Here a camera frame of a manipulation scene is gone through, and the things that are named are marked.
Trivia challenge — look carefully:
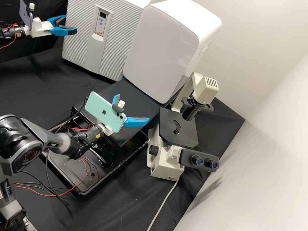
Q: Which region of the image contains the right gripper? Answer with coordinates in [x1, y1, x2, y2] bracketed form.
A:
[102, 94, 150, 135]

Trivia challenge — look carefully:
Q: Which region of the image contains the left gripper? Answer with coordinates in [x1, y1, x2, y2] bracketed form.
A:
[30, 15, 78, 38]

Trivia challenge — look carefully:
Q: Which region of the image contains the white incubator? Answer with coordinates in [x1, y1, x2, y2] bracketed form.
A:
[127, 0, 156, 15]

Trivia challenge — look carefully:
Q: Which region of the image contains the black platform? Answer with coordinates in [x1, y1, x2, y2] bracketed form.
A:
[95, 78, 169, 148]

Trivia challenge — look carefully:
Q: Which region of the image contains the cream microscope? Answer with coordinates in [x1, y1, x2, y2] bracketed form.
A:
[147, 72, 220, 179]

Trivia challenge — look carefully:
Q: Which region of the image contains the white box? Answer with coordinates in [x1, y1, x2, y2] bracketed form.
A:
[123, 0, 222, 104]

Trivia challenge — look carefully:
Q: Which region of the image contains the black tray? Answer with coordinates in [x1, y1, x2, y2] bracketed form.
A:
[39, 113, 150, 196]

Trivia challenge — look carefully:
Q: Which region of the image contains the right wrist camera phone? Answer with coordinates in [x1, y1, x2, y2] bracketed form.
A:
[85, 91, 127, 133]

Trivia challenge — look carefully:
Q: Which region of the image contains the wrist camera phone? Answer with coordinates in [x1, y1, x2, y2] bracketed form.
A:
[85, 91, 127, 133]
[19, 0, 37, 32]

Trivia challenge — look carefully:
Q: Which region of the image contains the left wrist camera phone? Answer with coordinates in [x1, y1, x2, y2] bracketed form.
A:
[19, 0, 37, 32]

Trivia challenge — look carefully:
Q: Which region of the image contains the black cable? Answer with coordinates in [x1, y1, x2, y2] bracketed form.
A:
[72, 96, 89, 125]
[45, 147, 71, 210]

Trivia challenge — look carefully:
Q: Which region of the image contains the grey cable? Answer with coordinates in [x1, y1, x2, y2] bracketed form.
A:
[147, 177, 181, 231]

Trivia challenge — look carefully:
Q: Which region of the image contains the red wire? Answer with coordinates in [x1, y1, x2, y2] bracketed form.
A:
[12, 156, 97, 198]

